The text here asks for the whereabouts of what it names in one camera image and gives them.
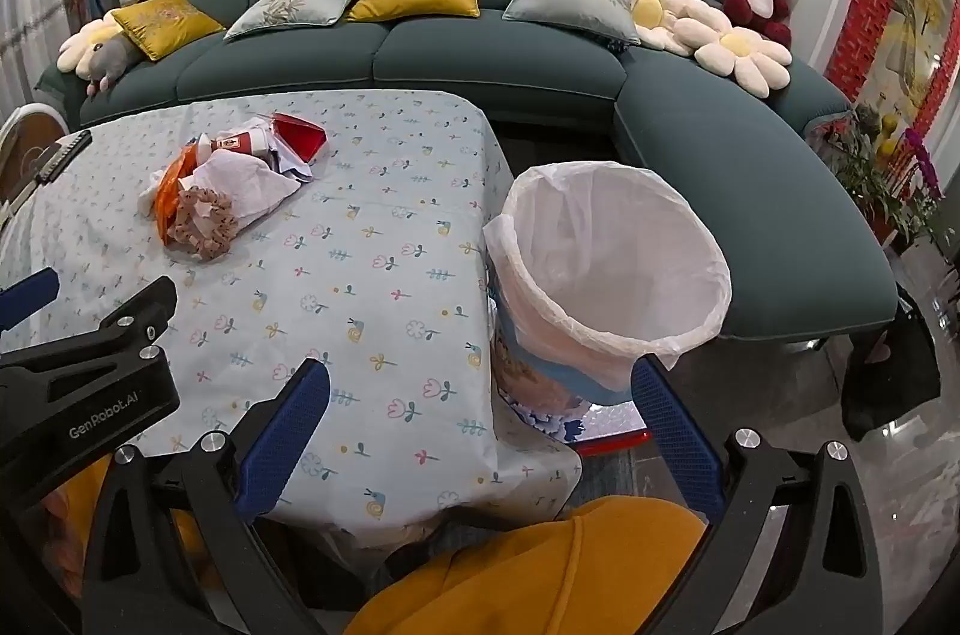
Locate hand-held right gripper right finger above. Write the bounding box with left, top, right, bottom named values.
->
left=630, top=354, right=890, bottom=635

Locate person's left forearm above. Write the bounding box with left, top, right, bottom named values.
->
left=41, top=453, right=121, bottom=553

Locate white sheer curtain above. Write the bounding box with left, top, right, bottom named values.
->
left=0, top=0, right=98, bottom=119

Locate red carton box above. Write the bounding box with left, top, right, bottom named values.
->
left=270, top=112, right=329, bottom=165

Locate brown scrunchie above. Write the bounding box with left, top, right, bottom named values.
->
left=165, top=185, right=245, bottom=261

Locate red-edged floor mat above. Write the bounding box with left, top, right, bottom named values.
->
left=574, top=406, right=653, bottom=456

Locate white flower cushion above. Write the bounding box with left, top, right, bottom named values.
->
left=58, top=9, right=143, bottom=77
left=675, top=1, right=794, bottom=97
left=606, top=0, right=725, bottom=55

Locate red paper cup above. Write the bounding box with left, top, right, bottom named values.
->
left=199, top=127, right=272, bottom=160

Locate white tissue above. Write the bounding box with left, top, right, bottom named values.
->
left=137, top=159, right=185, bottom=216

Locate purple orchid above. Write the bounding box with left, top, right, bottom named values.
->
left=896, top=127, right=947, bottom=197

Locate black toothed tool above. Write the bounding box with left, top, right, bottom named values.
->
left=0, top=130, right=92, bottom=225

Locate floral tablecloth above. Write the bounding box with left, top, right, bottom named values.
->
left=0, top=89, right=582, bottom=550

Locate green potted plant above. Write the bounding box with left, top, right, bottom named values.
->
left=821, top=106, right=950, bottom=250

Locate orange plastic packet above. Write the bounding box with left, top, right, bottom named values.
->
left=154, top=146, right=200, bottom=246

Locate white round object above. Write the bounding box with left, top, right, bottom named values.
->
left=0, top=106, right=70, bottom=224

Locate blue patterned bin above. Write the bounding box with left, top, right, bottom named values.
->
left=487, top=264, right=653, bottom=449

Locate teal sectional sofa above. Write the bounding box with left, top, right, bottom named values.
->
left=34, top=0, right=901, bottom=344

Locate black bag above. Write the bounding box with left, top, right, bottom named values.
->
left=840, top=286, right=942, bottom=443

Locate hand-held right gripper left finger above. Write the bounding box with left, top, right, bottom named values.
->
left=79, top=359, right=353, bottom=635

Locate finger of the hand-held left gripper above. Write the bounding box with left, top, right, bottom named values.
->
left=0, top=276, right=179, bottom=392
left=0, top=267, right=60, bottom=331

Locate grey plush mouse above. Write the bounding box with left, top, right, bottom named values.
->
left=75, top=35, right=140, bottom=97

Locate person's yellow hoodie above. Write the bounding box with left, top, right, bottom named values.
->
left=341, top=496, right=710, bottom=635

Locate grey drawstring pouch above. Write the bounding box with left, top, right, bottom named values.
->
left=184, top=148, right=301, bottom=231

